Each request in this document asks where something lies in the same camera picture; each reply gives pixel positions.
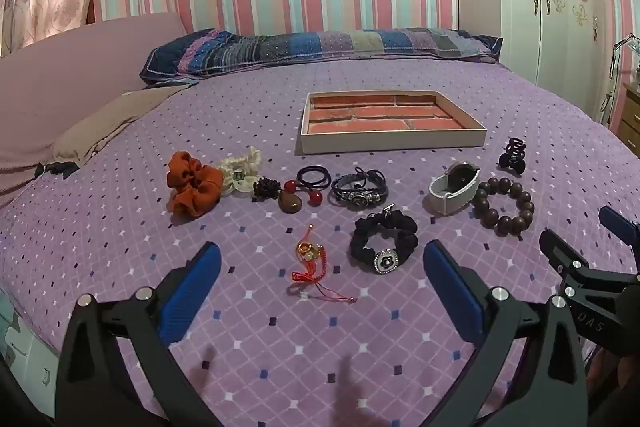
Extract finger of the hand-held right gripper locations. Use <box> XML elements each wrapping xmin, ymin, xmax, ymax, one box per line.
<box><xmin>599</xmin><ymin>206</ymin><xmax>640</xmax><ymax>253</ymax></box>
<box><xmin>539</xmin><ymin>229</ymin><xmax>640</xmax><ymax>353</ymax></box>

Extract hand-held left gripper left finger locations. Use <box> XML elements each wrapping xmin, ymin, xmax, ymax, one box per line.
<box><xmin>54</xmin><ymin>241</ymin><xmax>223</xmax><ymax>427</ymax></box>

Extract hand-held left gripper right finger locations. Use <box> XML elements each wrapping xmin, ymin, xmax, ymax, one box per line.
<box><xmin>422</xmin><ymin>239</ymin><xmax>588</xmax><ymax>427</ymax></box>

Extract black scrunchie with rhinestone charm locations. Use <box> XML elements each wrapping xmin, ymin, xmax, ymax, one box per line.
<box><xmin>350</xmin><ymin>204</ymin><xmax>420</xmax><ymax>276</ymax></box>

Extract orange fabric scrunchie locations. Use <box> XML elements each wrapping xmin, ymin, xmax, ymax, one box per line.
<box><xmin>166</xmin><ymin>151</ymin><xmax>224</xmax><ymax>218</ymax></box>

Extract dark wooden bead bracelet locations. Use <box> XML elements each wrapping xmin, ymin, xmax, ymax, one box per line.
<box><xmin>472</xmin><ymin>177</ymin><xmax>536</xmax><ymax>237</ymax></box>

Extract brown spiral hair tie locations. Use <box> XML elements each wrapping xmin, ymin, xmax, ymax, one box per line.
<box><xmin>251</xmin><ymin>177</ymin><xmax>280</xmax><ymax>202</ymax></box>

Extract brick-pattern cardboard tray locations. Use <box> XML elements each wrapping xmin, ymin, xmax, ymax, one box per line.
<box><xmin>295</xmin><ymin>90</ymin><xmax>487</xmax><ymax>156</ymax></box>

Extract wooden nightstand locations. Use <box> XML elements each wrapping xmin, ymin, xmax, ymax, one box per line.
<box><xmin>617</xmin><ymin>82</ymin><xmax>640</xmax><ymax>148</ymax></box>

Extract black hair claw clip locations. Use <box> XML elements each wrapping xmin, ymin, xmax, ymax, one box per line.
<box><xmin>497</xmin><ymin>137</ymin><xmax>528</xmax><ymax>176</ymax></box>

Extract brown stone pendant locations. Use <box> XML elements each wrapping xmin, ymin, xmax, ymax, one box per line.
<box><xmin>278</xmin><ymin>189</ymin><xmax>304</xmax><ymax>214</ymax></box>

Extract cream satin scrunchie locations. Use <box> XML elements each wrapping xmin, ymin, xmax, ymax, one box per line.
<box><xmin>217</xmin><ymin>146</ymin><xmax>264</xmax><ymax>198</ymax></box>

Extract metal desk lamp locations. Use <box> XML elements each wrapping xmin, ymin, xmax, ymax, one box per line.
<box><xmin>601</xmin><ymin>34</ymin><xmax>640</xmax><ymax>128</ymax></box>

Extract white teal printed cloth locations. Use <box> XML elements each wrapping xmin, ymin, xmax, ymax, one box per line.
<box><xmin>0</xmin><ymin>289</ymin><xmax>62</xmax><ymax>408</ymax></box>

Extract dark cloth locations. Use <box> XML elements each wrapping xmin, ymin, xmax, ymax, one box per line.
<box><xmin>36</xmin><ymin>161</ymin><xmax>81</xmax><ymax>180</ymax></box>

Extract beige folded cloth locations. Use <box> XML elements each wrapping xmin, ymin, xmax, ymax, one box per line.
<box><xmin>52</xmin><ymin>85</ymin><xmax>189</xmax><ymax>167</ymax></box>

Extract white wardrobe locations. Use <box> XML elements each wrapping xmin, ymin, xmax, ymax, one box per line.
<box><xmin>487</xmin><ymin>0</ymin><xmax>615</xmax><ymax>105</ymax></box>

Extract pink pillow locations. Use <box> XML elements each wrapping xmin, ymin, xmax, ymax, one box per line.
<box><xmin>0</xmin><ymin>12</ymin><xmax>189</xmax><ymax>210</ymax></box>

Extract patchwork long pillow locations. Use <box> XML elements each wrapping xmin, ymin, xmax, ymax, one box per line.
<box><xmin>140</xmin><ymin>28</ymin><xmax>504</xmax><ymax>87</ymax></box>

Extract red string bracelet gold charm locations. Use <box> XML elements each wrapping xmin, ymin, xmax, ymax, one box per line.
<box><xmin>290</xmin><ymin>227</ymin><xmax>359</xmax><ymax>304</ymax></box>

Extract black braided leather bracelet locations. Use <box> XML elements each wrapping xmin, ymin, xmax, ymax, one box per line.
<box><xmin>330</xmin><ymin>167</ymin><xmax>387</xmax><ymax>206</ymax></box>

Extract black hair tie red beads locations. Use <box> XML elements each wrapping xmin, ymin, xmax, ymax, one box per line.
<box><xmin>284</xmin><ymin>164</ymin><xmax>333</xmax><ymax>208</ymax></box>

